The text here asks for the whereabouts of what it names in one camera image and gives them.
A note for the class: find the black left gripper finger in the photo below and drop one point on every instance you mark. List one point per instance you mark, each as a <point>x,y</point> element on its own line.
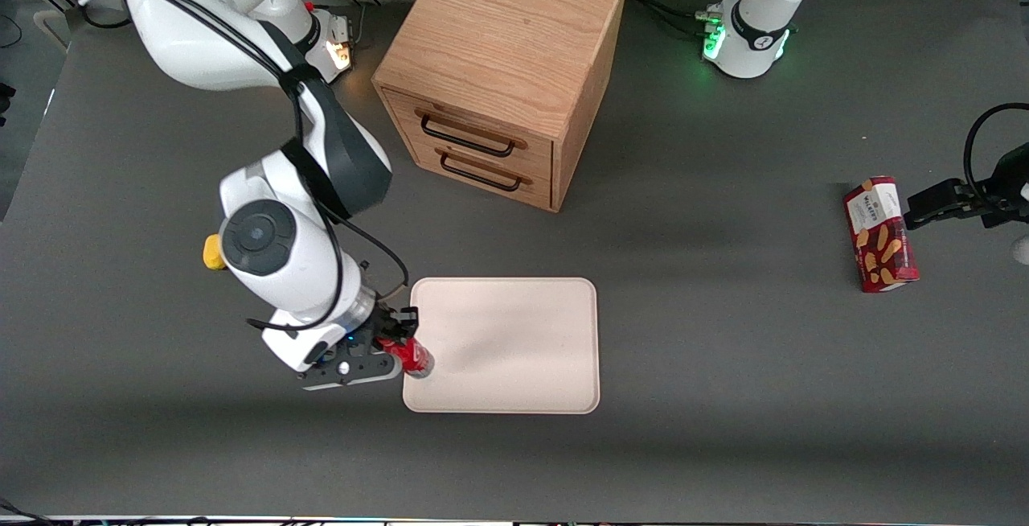
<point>940,198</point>
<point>918,222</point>

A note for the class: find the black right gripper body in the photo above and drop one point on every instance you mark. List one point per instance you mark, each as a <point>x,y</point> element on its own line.
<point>385,325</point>

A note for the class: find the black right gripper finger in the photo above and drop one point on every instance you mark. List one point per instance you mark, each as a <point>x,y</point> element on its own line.
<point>389,353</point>
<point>404,321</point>

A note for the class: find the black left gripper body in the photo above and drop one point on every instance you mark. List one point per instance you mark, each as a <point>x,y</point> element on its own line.
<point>999,191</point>

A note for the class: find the red coke bottle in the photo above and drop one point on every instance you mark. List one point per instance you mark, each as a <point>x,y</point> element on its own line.
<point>414,359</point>

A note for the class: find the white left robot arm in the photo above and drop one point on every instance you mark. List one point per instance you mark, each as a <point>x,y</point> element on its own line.
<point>764,19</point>

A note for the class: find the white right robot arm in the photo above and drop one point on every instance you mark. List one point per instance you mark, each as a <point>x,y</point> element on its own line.
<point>281,269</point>

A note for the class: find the beige plastic tray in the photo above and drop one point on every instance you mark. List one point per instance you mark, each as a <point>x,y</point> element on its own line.
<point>514,349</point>

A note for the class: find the red cookie box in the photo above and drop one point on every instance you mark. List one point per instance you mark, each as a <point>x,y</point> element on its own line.
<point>880,244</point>

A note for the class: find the yellow lemon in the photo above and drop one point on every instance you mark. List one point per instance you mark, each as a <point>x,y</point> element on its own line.
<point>212,254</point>

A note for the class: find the wooden drawer front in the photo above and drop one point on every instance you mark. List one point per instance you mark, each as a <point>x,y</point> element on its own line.
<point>543,192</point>
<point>540,158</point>

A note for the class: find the wooden drawer cabinet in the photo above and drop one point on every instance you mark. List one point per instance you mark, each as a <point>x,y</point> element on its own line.
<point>498,27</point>

